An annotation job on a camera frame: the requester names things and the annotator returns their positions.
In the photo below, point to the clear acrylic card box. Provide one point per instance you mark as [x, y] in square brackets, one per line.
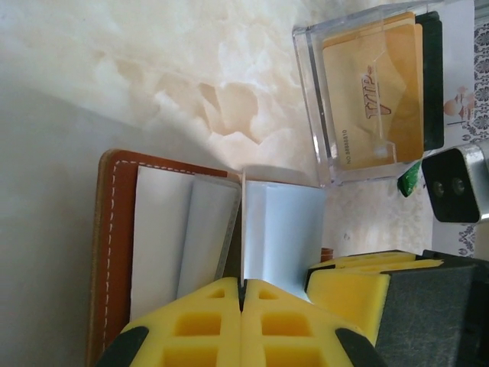
[309, 76]

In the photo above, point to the white pagoda print card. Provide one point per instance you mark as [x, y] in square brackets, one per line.
[456, 57]

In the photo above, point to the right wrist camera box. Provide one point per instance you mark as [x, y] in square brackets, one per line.
[451, 187]

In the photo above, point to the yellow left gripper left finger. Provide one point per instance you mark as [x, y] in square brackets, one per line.
[198, 302]

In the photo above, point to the gold VIP card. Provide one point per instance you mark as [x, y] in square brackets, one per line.
[355, 114]

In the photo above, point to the dark green card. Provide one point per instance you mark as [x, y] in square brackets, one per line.
[433, 95]

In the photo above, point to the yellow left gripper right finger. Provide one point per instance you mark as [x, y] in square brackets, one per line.
[282, 306]

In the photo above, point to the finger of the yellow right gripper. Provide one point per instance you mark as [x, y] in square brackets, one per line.
[347, 294]
[374, 258]

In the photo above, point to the brown leather card holder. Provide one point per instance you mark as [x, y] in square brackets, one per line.
[122, 214]

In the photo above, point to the green snack packet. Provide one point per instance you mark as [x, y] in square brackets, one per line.
[409, 179]

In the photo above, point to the plain gold card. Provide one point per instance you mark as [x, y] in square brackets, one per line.
[401, 19]

